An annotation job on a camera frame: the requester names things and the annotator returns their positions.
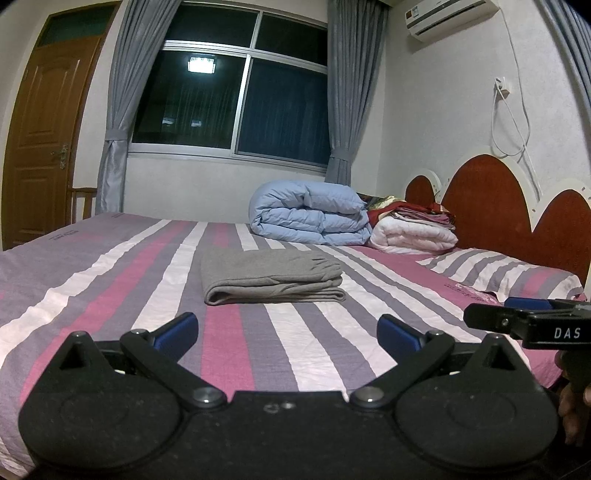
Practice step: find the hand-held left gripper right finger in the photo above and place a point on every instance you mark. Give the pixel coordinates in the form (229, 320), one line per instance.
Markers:
(396, 334)

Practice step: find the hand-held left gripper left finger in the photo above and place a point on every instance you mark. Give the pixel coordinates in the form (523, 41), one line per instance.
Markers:
(178, 331)

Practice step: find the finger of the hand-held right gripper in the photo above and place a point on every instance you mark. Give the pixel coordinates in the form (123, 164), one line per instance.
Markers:
(528, 303)
(494, 319)

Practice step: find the grey pants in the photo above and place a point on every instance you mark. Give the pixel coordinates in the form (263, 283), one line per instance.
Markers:
(268, 272)

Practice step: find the person's right hand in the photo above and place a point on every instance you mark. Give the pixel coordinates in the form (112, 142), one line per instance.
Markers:
(575, 415)

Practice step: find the striped pillow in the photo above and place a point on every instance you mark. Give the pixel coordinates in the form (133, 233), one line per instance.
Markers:
(503, 272)

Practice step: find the bed with striped sheet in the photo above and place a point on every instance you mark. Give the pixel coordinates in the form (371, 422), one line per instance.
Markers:
(115, 277)

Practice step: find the white folded quilt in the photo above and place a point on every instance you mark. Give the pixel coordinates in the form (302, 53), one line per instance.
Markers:
(411, 235)

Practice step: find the red and white headboard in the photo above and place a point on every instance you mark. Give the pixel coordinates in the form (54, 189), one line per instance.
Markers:
(489, 203)

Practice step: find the red folded cloths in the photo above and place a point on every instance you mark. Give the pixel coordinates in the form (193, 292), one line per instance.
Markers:
(425, 213)

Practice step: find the colourful patterned blanket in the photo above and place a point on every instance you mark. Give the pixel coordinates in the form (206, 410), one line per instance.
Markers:
(378, 203)

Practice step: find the light blue folded duvet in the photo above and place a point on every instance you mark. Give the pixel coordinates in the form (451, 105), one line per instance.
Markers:
(304, 212)

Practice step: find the wooden chair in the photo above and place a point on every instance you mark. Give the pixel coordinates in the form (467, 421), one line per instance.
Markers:
(84, 201)

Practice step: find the grey curtain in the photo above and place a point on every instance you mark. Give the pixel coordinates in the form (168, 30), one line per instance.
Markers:
(577, 41)
(348, 92)
(124, 115)

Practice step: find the brown wooden door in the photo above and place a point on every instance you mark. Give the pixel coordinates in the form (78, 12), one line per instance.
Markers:
(41, 138)

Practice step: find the sliding glass window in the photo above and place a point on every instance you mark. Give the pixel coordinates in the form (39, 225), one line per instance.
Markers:
(240, 87)

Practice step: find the white air conditioner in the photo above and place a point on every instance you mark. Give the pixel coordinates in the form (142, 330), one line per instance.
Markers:
(450, 18)

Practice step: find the white wall socket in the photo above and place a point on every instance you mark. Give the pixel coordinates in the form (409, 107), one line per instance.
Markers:
(502, 86)

